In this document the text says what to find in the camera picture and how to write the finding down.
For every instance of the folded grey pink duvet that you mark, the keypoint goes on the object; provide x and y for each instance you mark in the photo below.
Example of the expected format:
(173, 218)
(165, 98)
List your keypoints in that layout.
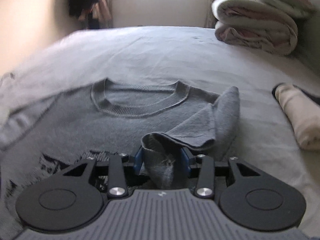
(255, 27)

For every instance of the pink hanging garment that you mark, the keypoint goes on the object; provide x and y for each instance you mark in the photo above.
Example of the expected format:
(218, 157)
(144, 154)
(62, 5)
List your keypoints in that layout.
(102, 10)

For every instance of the folded cream and navy garment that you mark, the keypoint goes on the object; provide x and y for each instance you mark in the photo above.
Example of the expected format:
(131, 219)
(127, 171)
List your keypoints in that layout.
(300, 120)

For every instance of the grey padded headboard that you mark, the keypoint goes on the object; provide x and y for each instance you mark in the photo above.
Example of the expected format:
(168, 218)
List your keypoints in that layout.
(310, 42)

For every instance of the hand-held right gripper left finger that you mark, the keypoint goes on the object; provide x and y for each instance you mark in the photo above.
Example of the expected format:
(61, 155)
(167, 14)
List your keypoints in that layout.
(137, 161)

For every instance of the grey knit sweater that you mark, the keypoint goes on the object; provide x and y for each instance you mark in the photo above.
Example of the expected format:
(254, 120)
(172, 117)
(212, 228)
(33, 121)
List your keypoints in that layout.
(75, 122)

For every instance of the bed with grey sheet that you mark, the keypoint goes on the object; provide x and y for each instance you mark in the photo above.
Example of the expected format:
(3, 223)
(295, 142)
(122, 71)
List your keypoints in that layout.
(162, 55)

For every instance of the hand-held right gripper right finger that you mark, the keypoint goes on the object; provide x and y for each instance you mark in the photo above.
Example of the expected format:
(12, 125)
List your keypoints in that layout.
(185, 161)

